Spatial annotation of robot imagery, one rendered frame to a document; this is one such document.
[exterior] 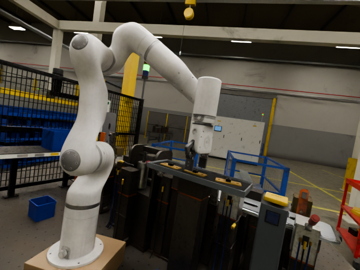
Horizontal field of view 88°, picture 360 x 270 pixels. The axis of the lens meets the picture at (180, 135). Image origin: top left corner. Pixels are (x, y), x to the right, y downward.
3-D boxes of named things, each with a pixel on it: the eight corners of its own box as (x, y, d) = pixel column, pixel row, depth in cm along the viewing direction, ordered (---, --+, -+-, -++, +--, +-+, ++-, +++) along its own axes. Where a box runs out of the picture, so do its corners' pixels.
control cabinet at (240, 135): (204, 156, 892) (212, 105, 879) (205, 155, 945) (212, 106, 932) (257, 166, 847) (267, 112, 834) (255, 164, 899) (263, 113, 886)
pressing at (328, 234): (332, 224, 83) (332, 221, 83) (344, 249, 64) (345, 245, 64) (121, 157, 154) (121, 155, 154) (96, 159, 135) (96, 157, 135)
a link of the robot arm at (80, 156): (109, 172, 76) (84, 181, 60) (82, 169, 77) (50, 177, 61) (119, 49, 76) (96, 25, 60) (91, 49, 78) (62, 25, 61)
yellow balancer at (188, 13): (188, 57, 302) (196, 2, 298) (187, 54, 293) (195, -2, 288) (178, 56, 306) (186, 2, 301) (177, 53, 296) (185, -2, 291)
